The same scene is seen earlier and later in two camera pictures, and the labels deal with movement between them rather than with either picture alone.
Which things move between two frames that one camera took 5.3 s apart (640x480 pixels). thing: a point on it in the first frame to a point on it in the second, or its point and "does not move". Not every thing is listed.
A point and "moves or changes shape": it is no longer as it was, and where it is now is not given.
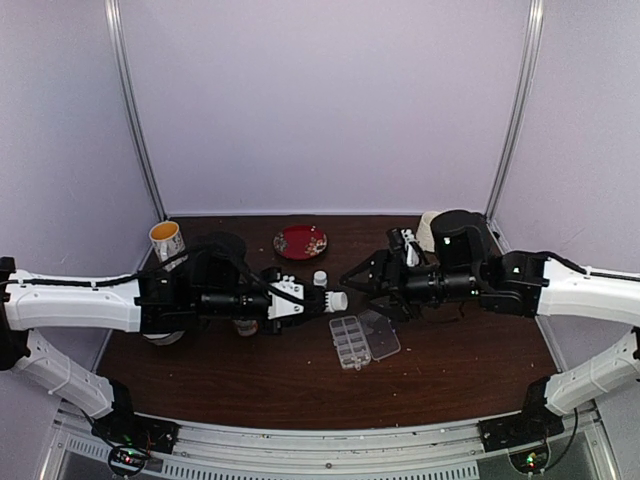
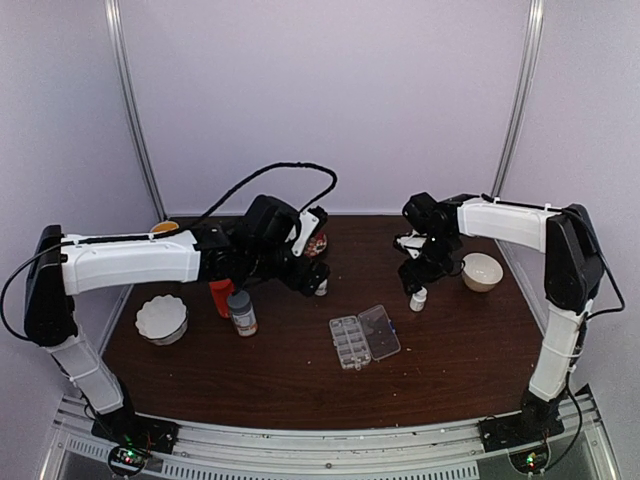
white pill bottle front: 335,301 moves or changes shape
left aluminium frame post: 115,28 does not move
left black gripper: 287,322 to 296,280
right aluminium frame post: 535,29 does not move
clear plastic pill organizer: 360,339 does not move
